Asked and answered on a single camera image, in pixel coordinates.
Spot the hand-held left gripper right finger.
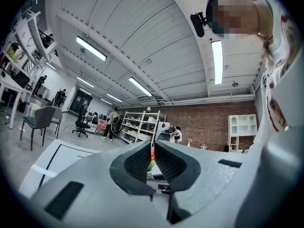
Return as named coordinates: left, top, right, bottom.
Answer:
left=153, top=140, right=248, bottom=214

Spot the person's white printed shirt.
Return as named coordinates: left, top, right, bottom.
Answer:
left=253, top=0, right=304, bottom=144

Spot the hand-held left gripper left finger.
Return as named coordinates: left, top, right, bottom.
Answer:
left=30, top=140, right=172, bottom=228

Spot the dark double door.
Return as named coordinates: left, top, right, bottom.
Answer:
left=69, top=89, right=93, bottom=116

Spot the black office chair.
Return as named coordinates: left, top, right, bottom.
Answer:
left=72, top=104, right=91, bottom=138

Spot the flower pot with orange flowers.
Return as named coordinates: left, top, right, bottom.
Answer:
left=146, top=147, right=157, bottom=179

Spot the person's head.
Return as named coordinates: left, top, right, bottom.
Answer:
left=205, top=0, right=265, bottom=39

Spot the black head camera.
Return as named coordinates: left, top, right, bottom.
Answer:
left=190, top=11, right=208, bottom=38

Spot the tall white shelf rack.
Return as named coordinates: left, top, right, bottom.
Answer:
left=7, top=8, right=58, bottom=80

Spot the black monitor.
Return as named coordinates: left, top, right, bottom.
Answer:
left=11, top=70, right=31, bottom=89

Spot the white table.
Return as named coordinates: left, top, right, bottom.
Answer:
left=0, top=67, right=31, bottom=130

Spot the grey chair with blue seat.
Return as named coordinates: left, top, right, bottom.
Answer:
left=19, top=105, right=57, bottom=152

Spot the pink chair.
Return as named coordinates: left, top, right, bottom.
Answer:
left=95, top=118, right=107, bottom=135

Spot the white cubby cabinet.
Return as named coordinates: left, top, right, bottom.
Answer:
left=227, top=114, right=258, bottom=153

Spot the long ceiling light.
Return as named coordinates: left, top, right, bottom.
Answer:
left=106, top=93, right=124, bottom=103
left=75, top=36, right=107, bottom=62
left=76, top=76, right=95, bottom=88
left=210, top=40, right=224, bottom=85
left=128, top=76, right=153, bottom=97

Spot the light grey chair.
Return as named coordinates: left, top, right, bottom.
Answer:
left=50, top=105, right=64, bottom=139

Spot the white and black machine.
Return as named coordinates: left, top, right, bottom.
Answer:
left=158, top=125, right=178, bottom=143

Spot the white metal shelf rack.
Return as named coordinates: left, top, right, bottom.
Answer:
left=120, top=110, right=167, bottom=144

